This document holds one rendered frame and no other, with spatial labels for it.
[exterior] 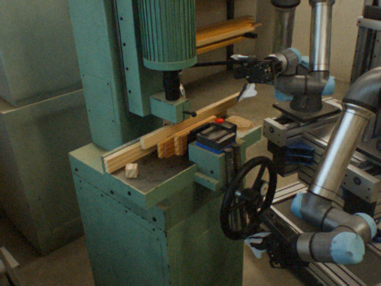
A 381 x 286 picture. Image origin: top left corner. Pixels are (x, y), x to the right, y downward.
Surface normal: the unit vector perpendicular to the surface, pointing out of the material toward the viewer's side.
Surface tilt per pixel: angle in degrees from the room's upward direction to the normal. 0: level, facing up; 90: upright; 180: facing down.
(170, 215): 90
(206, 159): 90
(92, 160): 0
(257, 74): 89
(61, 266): 0
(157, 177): 0
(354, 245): 60
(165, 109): 90
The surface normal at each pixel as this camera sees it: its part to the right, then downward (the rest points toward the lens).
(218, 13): 0.68, 0.33
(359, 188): -0.88, 0.25
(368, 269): -0.04, -0.88
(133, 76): -0.69, 0.37
